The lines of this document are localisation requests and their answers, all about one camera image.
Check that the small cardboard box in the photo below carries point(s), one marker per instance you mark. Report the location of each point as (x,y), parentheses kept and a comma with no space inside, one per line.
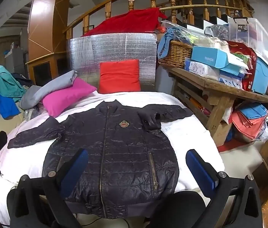
(221,133)

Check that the stack of coral folded cloths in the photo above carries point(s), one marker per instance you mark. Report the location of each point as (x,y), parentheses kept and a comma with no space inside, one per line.
(245,123)

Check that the black puffer jacket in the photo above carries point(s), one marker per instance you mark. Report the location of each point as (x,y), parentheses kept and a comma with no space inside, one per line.
(124,152)

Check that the red velvet cloth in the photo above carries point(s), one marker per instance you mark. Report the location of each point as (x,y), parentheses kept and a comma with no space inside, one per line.
(129,22)

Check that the white bed sheet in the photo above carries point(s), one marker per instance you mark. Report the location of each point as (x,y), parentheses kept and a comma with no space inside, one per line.
(195,137)

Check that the clear plastic storage box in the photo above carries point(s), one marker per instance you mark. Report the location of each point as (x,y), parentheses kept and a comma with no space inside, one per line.
(250,32)

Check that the wooden cabinet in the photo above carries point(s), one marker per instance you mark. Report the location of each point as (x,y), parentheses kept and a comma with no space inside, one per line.
(46,68)

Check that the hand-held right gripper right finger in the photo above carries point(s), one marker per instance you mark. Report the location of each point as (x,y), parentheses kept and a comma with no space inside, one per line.
(200,168)

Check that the curved wooden arch panel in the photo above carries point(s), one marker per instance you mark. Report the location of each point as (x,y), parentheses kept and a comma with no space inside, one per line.
(50,16)

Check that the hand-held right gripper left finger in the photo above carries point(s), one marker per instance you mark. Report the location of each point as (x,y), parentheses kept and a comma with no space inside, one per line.
(76,168)

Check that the pink cloth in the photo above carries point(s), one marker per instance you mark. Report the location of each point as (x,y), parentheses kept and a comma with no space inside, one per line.
(65,97)

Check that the white plastic bag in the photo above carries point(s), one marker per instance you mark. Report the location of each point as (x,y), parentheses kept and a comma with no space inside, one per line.
(265,133)

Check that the white tissue pack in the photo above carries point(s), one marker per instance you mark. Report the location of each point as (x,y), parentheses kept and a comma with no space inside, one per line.
(200,70)

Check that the red floor mat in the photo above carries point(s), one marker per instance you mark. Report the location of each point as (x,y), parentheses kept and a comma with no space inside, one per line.
(233,144)

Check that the silver foil insulation mat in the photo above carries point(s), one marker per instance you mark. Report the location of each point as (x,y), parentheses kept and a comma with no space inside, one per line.
(114,47)

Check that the blue folded cloths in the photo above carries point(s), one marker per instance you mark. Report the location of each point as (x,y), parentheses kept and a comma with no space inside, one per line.
(252,110)

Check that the cream cloth bundle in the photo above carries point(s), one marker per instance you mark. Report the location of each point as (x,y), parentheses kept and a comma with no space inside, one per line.
(214,44)

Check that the grey folded cloth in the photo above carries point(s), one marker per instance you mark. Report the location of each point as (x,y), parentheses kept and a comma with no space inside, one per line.
(46,87)

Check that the red gift bag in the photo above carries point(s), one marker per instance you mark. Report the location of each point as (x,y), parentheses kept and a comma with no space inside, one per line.
(245,59)

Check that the grey metal cabinet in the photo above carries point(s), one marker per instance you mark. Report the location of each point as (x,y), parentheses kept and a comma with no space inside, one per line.
(15,59)

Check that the blue plastic storage bin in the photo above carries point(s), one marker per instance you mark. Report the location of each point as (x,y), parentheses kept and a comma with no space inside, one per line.
(262,76)

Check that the dark patterned plastic bag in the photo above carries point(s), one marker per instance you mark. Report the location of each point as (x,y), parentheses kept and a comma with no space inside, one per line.
(217,32)

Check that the blue cardboard box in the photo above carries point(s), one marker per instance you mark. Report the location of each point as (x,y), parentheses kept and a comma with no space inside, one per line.
(207,55)

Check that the blue cloth in basket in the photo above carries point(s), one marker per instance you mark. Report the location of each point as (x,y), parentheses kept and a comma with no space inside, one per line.
(169,35)

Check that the teal shirt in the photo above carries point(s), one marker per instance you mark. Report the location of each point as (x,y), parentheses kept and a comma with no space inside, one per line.
(5,80)

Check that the large wicker basket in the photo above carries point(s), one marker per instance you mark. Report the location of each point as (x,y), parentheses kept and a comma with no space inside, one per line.
(176,52)

